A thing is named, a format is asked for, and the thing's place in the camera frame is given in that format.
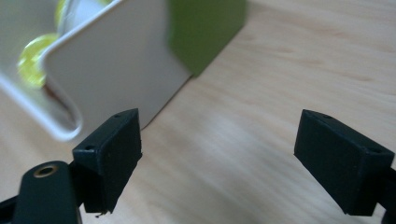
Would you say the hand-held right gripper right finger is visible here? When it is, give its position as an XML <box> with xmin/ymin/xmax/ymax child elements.
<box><xmin>293</xmin><ymin>108</ymin><xmax>396</xmax><ymax>217</ymax></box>

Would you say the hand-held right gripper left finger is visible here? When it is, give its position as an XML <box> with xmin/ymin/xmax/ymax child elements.
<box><xmin>71</xmin><ymin>107</ymin><xmax>144</xmax><ymax>216</ymax></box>

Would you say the white lunch box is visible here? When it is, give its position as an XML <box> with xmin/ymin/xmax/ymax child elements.
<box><xmin>0</xmin><ymin>0</ymin><xmax>192</xmax><ymax>144</ymax></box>

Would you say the yellow lemon slice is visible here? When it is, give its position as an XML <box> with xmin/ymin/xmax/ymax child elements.
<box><xmin>16</xmin><ymin>32</ymin><xmax>61</xmax><ymax>90</ymax></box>

